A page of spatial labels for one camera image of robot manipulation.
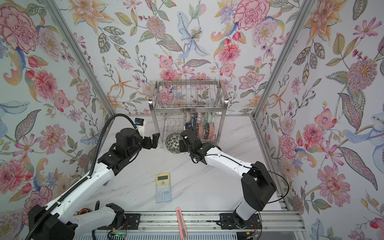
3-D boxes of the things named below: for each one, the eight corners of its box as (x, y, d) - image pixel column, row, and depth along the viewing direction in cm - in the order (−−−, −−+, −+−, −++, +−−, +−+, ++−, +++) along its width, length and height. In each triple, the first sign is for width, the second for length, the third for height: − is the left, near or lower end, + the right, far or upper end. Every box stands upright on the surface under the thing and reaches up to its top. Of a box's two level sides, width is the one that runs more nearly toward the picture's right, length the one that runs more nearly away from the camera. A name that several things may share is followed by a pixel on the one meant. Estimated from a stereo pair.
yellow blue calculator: (156, 203, 82) (155, 202, 80) (156, 175, 92) (155, 174, 90) (172, 200, 83) (171, 199, 81) (170, 173, 93) (169, 172, 91)
